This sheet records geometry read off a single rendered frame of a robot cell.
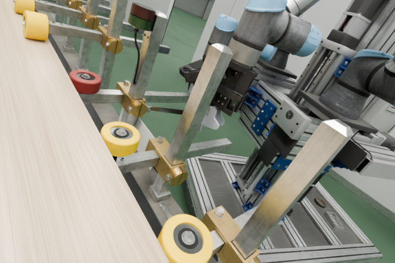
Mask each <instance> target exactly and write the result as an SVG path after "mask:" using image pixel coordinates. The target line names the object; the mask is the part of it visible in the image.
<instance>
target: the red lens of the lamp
mask: <svg viewBox="0 0 395 263"><path fill-rule="evenodd" d="M130 12H131V13H132V14H134V15H136V16H138V17H140V18H143V19H146V20H149V21H154V18H155V15H156V11H155V12H153V11H149V10H147V9H144V8H141V7H139V6H137V5H135V4H134V2H133V3H132V6H131V9H130Z"/></svg>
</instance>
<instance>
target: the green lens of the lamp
mask: <svg viewBox="0 0 395 263"><path fill-rule="evenodd" d="M128 23H129V24H131V25H133V26H135V27H137V28H140V29H143V30H146V31H151V29H152V25H153V22H149V21H145V20H143V19H140V18H137V17H135V16H133V15H132V14H131V13H130V14H129V19H128Z"/></svg>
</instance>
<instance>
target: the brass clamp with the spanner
mask: <svg viewBox="0 0 395 263"><path fill-rule="evenodd" d="M130 85H131V83H129V86H125V85H123V82H117V85H116V89H115V90H121V91H122V93H123V94H124V97H123V100H122V103H120V104H121V105H122V107H123V108H124V109H125V111H126V112H127V114H132V115H133V116H134V117H141V116H143V115H144V114H145V113H146V111H147V106H146V105H145V103H146V100H145V99H144V98H143V99H132V97H131V96H130V95H129V89H130Z"/></svg>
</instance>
